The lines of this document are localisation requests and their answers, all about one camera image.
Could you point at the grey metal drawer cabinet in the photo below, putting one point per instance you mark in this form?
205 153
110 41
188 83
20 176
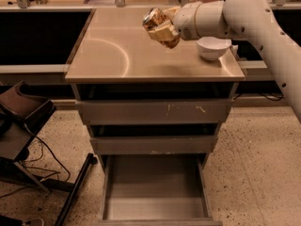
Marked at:
116 60

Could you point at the grey middle drawer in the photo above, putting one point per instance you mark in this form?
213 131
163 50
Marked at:
153 145

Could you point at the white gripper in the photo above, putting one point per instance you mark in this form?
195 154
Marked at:
184 20

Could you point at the black metal leg bar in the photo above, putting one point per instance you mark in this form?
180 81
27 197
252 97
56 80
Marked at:
90 160

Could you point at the grey open bottom drawer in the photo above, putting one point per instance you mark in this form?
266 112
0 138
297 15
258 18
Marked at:
155 190

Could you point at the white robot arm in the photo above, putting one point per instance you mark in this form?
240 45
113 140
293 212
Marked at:
250 20

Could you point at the white ceramic bowl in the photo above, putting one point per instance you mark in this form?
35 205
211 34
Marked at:
211 48

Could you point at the grey top drawer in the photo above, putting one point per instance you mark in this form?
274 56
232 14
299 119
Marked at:
147 112

